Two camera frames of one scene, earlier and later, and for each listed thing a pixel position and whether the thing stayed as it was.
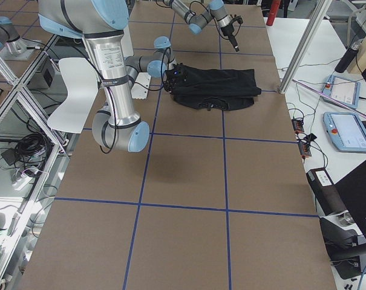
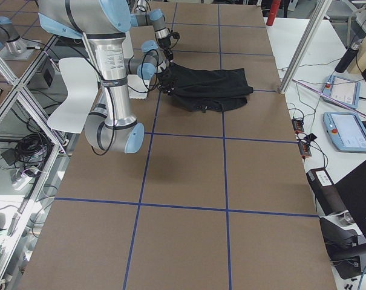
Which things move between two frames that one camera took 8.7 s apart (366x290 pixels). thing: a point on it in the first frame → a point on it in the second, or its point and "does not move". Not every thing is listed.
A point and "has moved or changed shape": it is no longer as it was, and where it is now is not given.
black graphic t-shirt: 224,89 has moved or changed shape
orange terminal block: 304,147 does not move
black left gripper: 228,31 → 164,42
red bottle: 274,9 does not move
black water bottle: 348,58 does not move
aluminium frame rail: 19,90 does not move
